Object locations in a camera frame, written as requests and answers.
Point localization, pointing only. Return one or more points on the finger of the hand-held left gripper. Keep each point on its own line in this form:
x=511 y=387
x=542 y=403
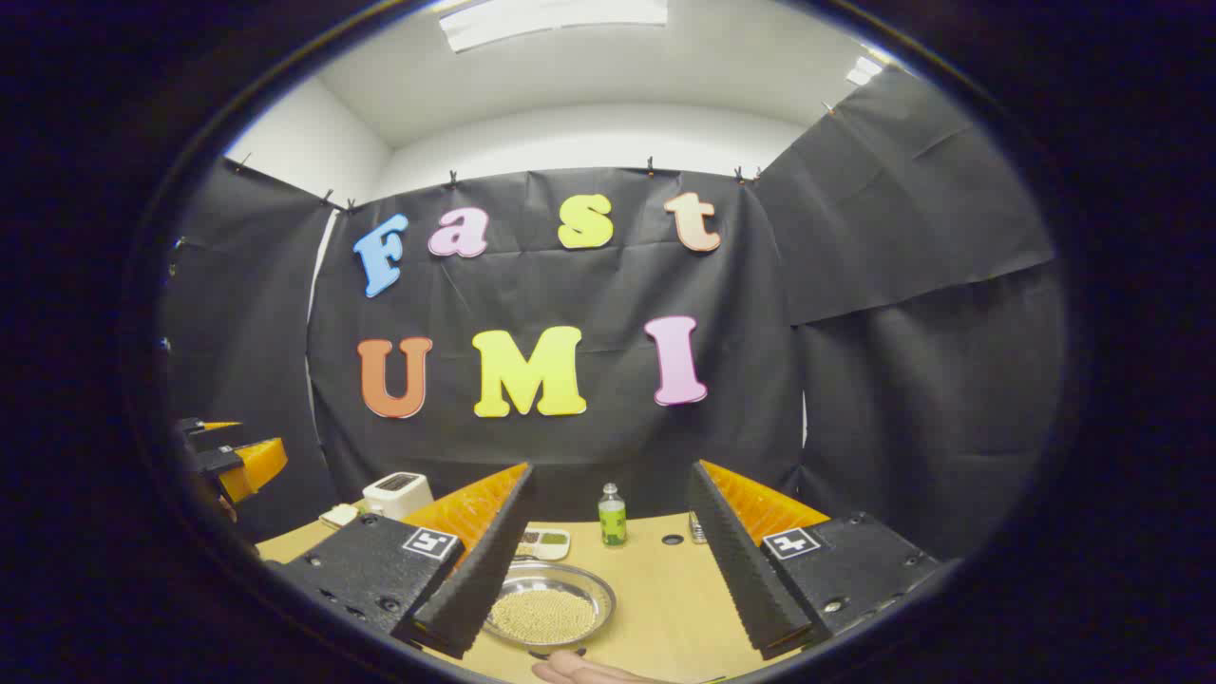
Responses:
x=204 y=428
x=252 y=465

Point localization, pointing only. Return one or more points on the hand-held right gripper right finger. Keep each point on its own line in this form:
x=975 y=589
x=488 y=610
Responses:
x=736 y=570

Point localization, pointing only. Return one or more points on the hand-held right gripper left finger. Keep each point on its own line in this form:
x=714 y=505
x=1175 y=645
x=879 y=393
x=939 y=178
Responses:
x=489 y=570

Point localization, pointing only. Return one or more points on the pile of soybeans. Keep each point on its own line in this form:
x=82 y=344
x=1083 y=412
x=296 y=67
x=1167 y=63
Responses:
x=541 y=617

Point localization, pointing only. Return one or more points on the stainless steel pot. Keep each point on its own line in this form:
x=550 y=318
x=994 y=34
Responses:
x=560 y=578

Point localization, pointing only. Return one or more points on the white divided bean plate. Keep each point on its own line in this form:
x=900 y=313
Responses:
x=546 y=544

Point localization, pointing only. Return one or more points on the small tray with bread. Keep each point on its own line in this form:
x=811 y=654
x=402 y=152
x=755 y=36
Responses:
x=339 y=516

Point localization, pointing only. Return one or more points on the white toaster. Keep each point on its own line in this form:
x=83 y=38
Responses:
x=397 y=494

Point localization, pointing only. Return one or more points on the green label drink bottle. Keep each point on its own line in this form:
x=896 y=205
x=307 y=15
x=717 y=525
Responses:
x=613 y=521

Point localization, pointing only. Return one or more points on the black backdrop cloth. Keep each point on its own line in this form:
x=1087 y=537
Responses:
x=617 y=285

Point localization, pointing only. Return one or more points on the ceiling light panel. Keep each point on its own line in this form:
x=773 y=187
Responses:
x=864 y=70

